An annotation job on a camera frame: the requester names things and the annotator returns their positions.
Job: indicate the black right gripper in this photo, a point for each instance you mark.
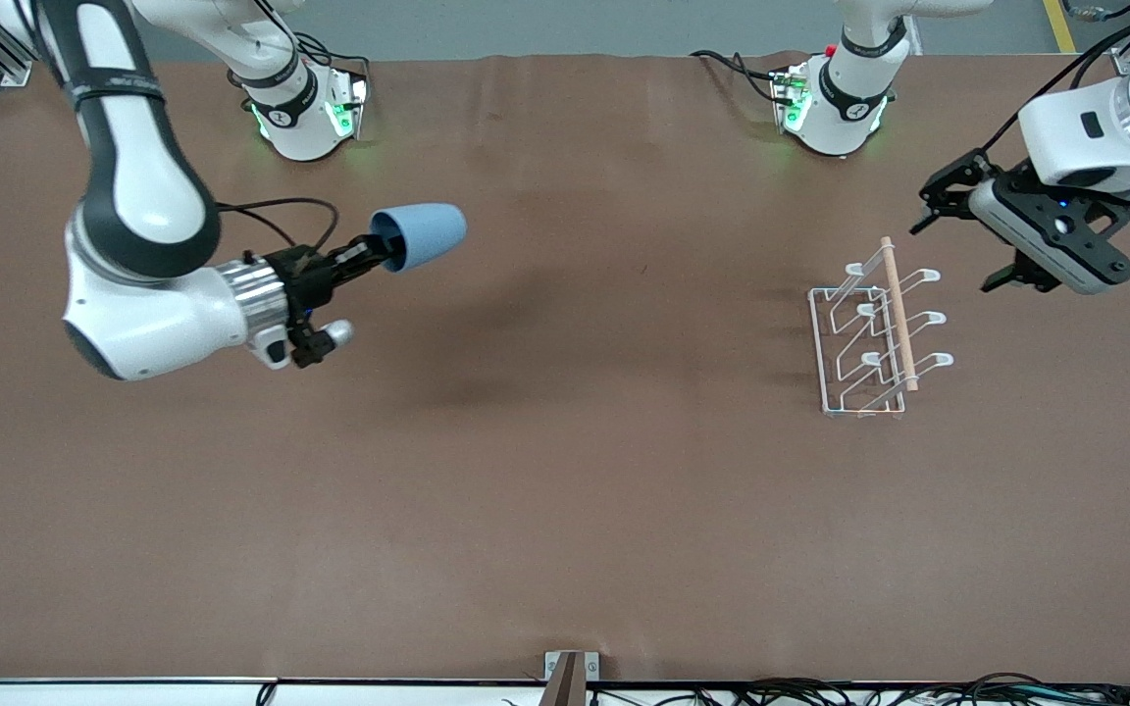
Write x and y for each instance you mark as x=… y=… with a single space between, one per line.
x=307 y=277

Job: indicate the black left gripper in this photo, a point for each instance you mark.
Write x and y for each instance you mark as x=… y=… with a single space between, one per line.
x=957 y=180

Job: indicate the blue plastic cup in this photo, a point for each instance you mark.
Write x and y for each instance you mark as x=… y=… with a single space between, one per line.
x=428 y=233

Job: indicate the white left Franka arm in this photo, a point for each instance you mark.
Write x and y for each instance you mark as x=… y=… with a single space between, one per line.
x=1104 y=127

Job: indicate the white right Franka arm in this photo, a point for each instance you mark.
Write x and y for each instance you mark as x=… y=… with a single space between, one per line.
x=143 y=186

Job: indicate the brown table cover mat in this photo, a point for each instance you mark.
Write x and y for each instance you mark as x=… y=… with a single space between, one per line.
x=565 y=490

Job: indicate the small metal bracket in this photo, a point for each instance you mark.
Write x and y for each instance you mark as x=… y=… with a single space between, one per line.
x=553 y=667

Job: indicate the brown wooden post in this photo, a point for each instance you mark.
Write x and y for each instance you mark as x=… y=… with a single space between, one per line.
x=568 y=686

